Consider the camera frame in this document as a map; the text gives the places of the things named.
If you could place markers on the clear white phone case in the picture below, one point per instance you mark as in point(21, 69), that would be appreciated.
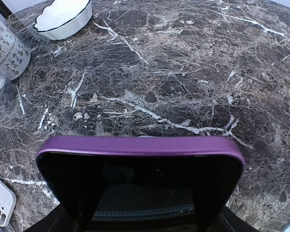
point(7, 204)

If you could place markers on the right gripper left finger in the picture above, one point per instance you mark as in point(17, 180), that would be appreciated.
point(57, 220)

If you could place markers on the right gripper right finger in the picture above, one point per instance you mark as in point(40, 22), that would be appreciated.
point(226, 221)

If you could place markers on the purple phone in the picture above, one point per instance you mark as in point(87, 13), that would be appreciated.
point(141, 182)

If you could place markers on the white scalloped bowl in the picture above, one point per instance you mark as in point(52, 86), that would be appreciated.
point(63, 18)

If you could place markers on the floral white mug yellow inside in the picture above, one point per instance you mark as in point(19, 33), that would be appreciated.
point(14, 56)

